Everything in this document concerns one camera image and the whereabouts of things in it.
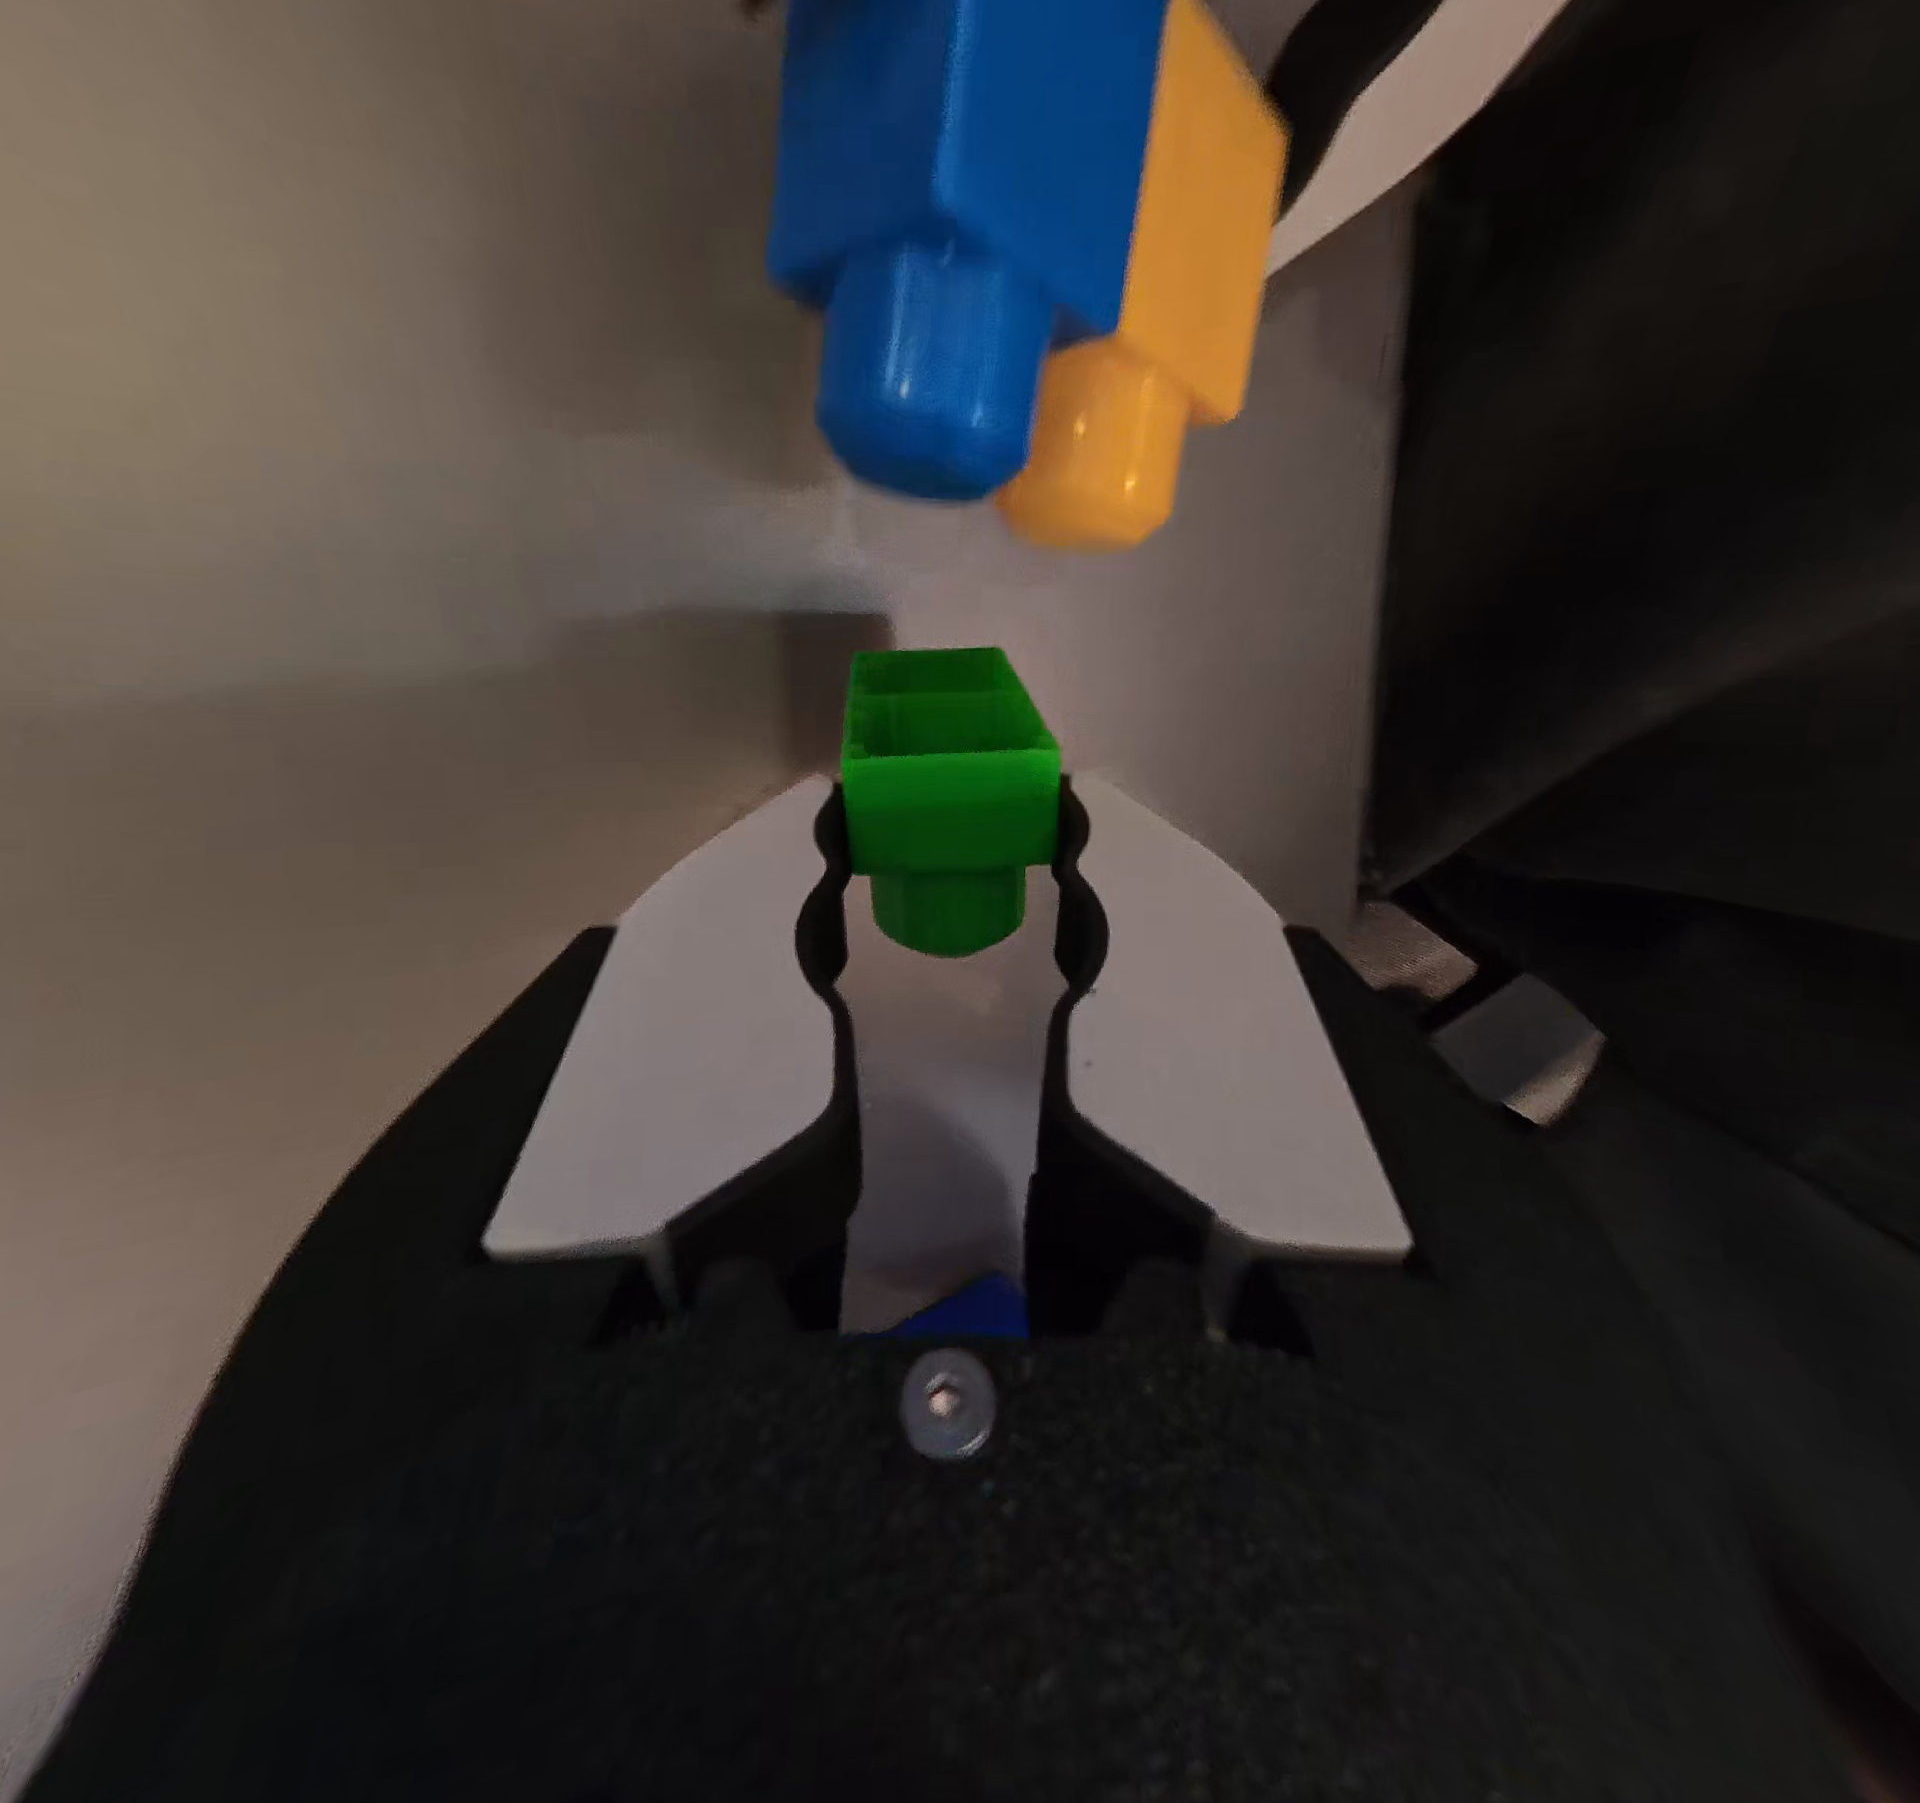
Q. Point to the green two-stud toy block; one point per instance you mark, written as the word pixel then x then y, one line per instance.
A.
pixel 945 812

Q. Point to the blue single-stud toy block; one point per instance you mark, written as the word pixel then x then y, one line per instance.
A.
pixel 975 109

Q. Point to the yellow single-stud toy block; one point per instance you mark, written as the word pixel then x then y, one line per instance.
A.
pixel 1201 213

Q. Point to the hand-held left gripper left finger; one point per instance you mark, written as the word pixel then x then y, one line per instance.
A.
pixel 674 1067

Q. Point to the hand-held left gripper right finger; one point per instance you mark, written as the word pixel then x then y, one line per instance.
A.
pixel 1230 1067

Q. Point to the grey desk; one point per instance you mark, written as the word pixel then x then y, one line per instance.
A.
pixel 376 408

